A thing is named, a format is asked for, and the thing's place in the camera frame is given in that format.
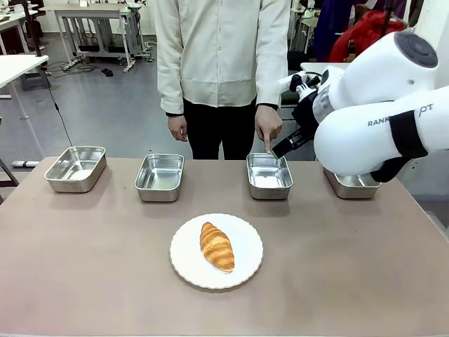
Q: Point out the golden croissant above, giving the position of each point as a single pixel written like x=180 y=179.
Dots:
x=216 y=247

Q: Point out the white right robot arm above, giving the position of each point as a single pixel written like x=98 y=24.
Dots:
x=354 y=140

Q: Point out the small black floor object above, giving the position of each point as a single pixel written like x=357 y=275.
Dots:
x=107 y=72

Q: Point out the grey metal-frame workbench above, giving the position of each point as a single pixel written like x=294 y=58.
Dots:
x=94 y=14

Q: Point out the person's torso cream shirt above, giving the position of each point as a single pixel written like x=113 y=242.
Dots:
x=219 y=52

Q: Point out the person's left hand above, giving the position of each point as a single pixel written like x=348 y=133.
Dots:
x=268 y=123

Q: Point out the white side table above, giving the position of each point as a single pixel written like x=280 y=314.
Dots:
x=17 y=66

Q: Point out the person's right hand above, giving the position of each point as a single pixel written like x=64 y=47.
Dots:
x=177 y=128

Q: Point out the white power strip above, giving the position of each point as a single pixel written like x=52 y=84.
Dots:
x=72 y=64

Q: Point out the person's right forearm cream sleeve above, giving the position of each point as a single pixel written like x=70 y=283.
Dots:
x=172 y=77

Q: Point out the purple garment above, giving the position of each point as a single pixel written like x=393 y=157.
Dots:
x=331 y=24

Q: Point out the red jacket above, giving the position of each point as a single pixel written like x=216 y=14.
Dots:
x=361 y=31

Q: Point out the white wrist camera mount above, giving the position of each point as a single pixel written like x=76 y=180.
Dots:
x=301 y=86

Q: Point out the white scalloped plate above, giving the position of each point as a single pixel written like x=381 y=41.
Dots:
x=187 y=259

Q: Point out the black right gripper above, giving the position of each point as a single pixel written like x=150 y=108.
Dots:
x=305 y=117

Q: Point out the person's left forearm cream sleeve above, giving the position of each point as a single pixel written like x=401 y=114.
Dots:
x=270 y=70

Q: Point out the black office chair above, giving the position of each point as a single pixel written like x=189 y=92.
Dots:
x=298 y=59

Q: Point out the white background desk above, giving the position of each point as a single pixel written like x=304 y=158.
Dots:
x=322 y=66

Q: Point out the steel rectangular tray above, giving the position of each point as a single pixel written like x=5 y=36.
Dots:
x=75 y=182
x=159 y=175
x=269 y=175
x=350 y=187

